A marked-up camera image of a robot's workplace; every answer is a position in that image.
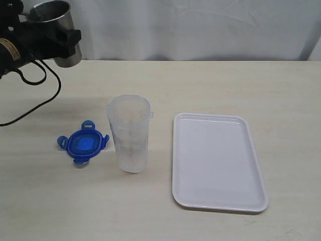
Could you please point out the blue plastic lid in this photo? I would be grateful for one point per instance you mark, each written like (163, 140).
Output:
(83, 144)

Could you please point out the white rectangular tray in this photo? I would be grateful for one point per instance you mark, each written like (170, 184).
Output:
(215, 165)

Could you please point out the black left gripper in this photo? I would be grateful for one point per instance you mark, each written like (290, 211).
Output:
(13, 33)

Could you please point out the white backdrop curtain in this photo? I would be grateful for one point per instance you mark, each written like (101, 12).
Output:
(198, 30)

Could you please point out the clear plastic tall container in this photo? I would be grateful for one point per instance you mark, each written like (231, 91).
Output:
(129, 117)

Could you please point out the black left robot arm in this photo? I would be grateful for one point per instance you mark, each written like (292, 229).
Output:
(47, 33)

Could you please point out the stainless steel cup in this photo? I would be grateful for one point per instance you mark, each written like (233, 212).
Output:
(53, 18)

